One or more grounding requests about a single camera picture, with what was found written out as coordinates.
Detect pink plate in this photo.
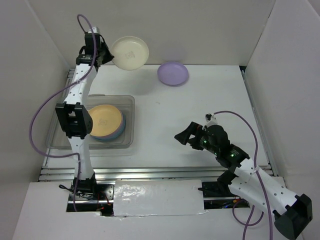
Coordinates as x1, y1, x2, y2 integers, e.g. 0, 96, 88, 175
96, 119, 126, 141

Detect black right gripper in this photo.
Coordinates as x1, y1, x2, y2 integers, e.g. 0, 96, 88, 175
174, 121, 219, 155

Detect orange plate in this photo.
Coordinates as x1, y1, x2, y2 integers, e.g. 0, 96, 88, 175
88, 104, 123, 138

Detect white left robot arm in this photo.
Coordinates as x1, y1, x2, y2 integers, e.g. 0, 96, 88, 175
55, 32, 114, 200

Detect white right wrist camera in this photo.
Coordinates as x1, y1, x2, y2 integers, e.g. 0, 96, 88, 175
204, 113, 218, 128

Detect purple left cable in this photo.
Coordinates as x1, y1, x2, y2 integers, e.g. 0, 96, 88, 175
29, 14, 98, 211

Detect white cover panel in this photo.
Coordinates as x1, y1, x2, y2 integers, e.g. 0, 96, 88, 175
113, 179, 205, 217

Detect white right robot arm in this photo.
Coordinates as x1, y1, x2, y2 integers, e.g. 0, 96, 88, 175
174, 122, 313, 240

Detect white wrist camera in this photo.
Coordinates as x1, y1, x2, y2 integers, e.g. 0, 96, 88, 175
87, 26, 100, 34
204, 113, 218, 128

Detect aluminium rail frame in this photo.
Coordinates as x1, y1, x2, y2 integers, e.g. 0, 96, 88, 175
38, 67, 278, 181

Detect cream plate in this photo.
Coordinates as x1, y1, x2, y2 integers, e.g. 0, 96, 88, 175
110, 36, 150, 71

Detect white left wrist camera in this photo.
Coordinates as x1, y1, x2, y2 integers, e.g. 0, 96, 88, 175
87, 26, 100, 34

